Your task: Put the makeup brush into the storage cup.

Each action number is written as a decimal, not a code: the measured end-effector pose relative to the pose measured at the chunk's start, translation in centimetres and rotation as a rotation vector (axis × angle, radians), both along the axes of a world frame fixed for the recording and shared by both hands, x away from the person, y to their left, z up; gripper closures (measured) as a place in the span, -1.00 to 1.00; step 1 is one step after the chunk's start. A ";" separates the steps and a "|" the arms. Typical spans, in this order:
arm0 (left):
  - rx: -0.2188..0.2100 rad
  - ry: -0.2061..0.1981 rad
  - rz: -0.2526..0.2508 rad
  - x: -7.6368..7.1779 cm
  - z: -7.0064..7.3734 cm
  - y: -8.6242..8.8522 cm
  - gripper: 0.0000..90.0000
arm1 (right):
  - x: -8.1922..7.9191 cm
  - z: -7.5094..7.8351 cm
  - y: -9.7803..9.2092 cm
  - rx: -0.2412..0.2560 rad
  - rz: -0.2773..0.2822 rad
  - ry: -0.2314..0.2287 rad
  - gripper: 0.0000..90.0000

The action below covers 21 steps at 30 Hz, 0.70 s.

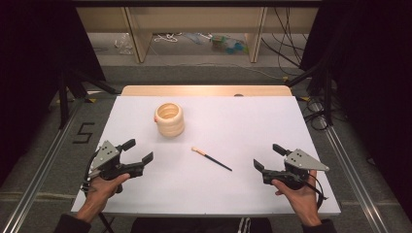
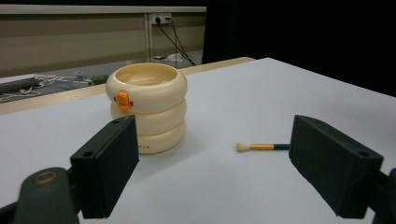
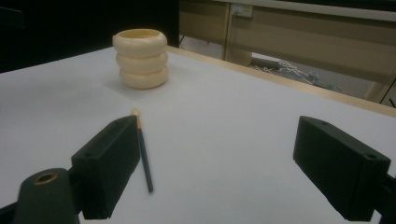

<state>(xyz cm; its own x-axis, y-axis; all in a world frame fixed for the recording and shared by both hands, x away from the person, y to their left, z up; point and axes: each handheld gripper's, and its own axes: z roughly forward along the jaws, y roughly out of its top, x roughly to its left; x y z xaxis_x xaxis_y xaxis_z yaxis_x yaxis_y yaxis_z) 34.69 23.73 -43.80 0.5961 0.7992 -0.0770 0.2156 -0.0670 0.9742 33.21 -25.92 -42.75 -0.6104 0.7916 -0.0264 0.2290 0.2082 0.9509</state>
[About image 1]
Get cream ribbed cup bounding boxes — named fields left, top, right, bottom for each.
left=154, top=102, right=186, bottom=138

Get coiled black floor cables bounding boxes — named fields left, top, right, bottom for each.
left=302, top=100, right=330, bottom=132

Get wooden shelf unit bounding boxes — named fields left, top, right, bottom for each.
left=76, top=7, right=320, bottom=64

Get person's left hand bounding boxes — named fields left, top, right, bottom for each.
left=85, top=173, right=131, bottom=206

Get hanging black cables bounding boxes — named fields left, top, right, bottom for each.
left=260, top=7, right=307, bottom=69

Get hand-held gripper cable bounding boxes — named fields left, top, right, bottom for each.
left=81, top=149, right=115, bottom=233
left=303, top=173, right=328, bottom=210

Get white foam board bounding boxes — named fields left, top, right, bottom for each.
left=71, top=95, right=342, bottom=217

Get person's right hand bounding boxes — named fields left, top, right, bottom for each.
left=271, top=176, right=321, bottom=217

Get black metal stand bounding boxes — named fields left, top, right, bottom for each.
left=285, top=64, right=335, bottom=127
left=57, top=69, right=118, bottom=130

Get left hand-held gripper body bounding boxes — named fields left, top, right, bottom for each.
left=86, top=139, right=145, bottom=182

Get aluminium floor rail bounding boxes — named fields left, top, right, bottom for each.
left=310, top=100, right=391, bottom=233
left=0, top=96, right=86, bottom=233

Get clear plastic bag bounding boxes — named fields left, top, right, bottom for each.
left=114, top=33, right=134, bottom=55

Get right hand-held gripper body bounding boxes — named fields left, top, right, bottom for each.
left=261, top=148, right=330, bottom=190

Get left hand-held gripper cable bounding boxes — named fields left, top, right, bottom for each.
left=81, top=149, right=115, bottom=233

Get white cord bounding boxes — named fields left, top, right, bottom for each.
left=153, top=33, right=183, bottom=44

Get black curtain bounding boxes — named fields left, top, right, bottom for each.
left=299, top=0, right=412, bottom=221
left=0, top=0, right=107, bottom=186

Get colourful plastic toy pack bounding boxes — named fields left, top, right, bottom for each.
left=210, top=34, right=249, bottom=55

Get black-handled brush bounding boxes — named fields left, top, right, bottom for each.
left=190, top=146, right=233, bottom=173

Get right hand-held gripper cable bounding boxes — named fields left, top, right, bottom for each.
left=303, top=173, right=328, bottom=210

